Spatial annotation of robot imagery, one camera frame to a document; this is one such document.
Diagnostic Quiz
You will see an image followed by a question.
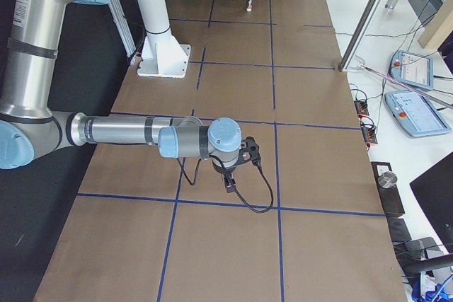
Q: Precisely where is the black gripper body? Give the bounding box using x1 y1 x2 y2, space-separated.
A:
212 158 236 178

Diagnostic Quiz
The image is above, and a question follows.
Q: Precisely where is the white brass PPR valve fitting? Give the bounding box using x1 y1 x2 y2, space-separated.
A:
246 0 253 12

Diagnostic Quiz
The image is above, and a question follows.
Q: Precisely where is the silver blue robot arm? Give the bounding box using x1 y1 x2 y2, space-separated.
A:
1 5 130 201

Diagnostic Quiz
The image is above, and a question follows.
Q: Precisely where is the metal cylinder weight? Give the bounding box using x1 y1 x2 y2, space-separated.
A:
377 171 398 189

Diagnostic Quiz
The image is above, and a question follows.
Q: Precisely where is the far blue teach pendant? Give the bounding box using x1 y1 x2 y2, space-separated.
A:
389 50 434 91

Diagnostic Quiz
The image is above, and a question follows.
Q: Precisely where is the blue teach pendant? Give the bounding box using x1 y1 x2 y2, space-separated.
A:
389 50 434 91
384 91 452 138

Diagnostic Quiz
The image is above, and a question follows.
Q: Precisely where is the near blue teach pendant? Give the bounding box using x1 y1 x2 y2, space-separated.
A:
384 91 452 138

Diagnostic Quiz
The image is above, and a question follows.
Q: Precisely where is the reach grabber stick tool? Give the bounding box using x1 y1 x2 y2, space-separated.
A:
351 56 453 110

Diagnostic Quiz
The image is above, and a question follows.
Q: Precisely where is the black camera cable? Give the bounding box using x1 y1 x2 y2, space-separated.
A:
176 156 275 214

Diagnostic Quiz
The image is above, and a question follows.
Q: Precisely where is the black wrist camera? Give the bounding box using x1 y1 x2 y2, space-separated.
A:
237 137 261 168

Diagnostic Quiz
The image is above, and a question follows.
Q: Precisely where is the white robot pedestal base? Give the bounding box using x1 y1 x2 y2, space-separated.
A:
137 0 191 79

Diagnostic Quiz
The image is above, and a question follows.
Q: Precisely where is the aluminium profile post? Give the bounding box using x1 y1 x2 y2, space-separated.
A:
338 0 382 72

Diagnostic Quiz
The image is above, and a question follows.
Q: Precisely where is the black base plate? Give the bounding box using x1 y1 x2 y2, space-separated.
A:
371 161 405 218

